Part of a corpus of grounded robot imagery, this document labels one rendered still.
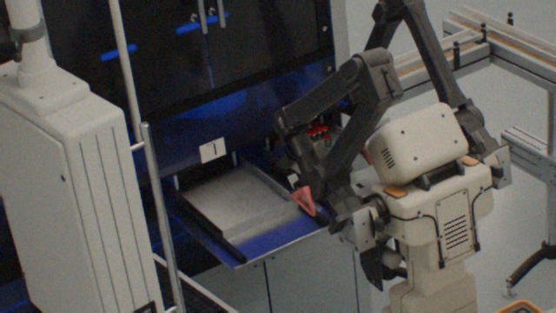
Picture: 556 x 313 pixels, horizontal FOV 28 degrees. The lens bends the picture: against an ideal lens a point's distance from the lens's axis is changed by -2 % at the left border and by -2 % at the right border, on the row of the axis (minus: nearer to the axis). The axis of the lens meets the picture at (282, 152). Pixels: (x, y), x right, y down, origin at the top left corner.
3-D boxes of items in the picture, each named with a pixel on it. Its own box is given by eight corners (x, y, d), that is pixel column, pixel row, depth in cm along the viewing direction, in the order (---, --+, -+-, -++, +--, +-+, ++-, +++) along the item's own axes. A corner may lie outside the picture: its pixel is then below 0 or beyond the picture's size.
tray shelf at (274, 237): (158, 203, 353) (157, 199, 352) (340, 128, 382) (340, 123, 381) (234, 274, 316) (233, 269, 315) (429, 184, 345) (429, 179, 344)
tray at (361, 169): (262, 155, 368) (261, 146, 366) (327, 128, 379) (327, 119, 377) (321, 197, 342) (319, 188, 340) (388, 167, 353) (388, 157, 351)
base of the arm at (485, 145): (478, 161, 288) (513, 145, 293) (462, 135, 290) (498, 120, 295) (466, 176, 295) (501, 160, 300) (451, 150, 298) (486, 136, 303)
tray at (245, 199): (170, 193, 354) (168, 183, 352) (241, 163, 365) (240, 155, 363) (223, 240, 328) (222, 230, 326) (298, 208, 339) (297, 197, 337)
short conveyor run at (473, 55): (342, 129, 384) (338, 89, 376) (317, 114, 396) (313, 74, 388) (493, 67, 413) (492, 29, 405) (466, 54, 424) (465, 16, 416)
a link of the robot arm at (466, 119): (471, 139, 292) (486, 133, 295) (452, 107, 296) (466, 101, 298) (458, 156, 300) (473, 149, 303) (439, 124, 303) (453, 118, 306)
